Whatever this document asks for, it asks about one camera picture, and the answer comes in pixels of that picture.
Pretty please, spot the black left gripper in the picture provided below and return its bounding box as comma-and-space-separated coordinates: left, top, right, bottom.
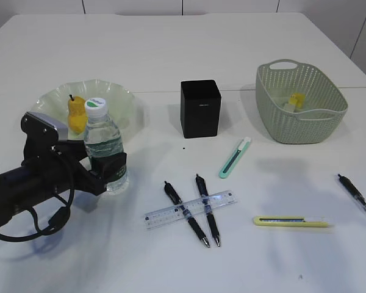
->
20, 121, 128, 196

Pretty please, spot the clear plastic water bottle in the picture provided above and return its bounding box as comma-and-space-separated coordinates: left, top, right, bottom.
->
84, 97, 129, 195

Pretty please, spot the yellow pear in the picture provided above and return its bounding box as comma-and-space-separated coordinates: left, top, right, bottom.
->
68, 94, 88, 134

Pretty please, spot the teal utility knife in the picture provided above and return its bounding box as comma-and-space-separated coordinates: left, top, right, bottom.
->
218, 137, 252, 179

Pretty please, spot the yellow utility knife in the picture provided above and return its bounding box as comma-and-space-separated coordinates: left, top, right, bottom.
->
253, 215, 334, 228

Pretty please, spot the yellow waste paper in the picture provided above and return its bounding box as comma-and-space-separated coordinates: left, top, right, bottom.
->
283, 93, 306, 112

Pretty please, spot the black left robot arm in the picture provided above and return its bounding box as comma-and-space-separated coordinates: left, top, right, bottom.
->
0, 123, 127, 242

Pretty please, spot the green wavy glass plate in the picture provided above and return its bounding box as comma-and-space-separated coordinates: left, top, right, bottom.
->
31, 79, 137, 143

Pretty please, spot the black gel pen left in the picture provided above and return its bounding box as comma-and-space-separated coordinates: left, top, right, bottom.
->
164, 181, 210, 248

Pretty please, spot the black gel pen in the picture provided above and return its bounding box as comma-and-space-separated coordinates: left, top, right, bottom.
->
337, 174, 366, 213
164, 181, 210, 248
195, 174, 221, 247

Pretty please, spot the clear plastic ruler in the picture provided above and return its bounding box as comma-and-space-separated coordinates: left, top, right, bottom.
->
143, 190, 237, 230

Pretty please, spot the black gel pen middle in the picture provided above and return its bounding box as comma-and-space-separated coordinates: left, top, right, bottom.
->
195, 174, 221, 247

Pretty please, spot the black square pen holder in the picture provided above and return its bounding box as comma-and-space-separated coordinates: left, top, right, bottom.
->
180, 79, 221, 139

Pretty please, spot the green perforated plastic basket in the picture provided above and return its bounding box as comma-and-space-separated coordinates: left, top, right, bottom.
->
256, 59, 348, 144

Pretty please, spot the black gel pen right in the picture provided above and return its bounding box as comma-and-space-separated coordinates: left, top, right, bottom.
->
337, 174, 366, 213

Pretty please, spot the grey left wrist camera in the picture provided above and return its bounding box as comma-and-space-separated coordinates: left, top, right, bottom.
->
21, 111, 68, 142

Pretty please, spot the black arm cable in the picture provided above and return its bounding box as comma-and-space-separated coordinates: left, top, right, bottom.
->
0, 152, 76, 242

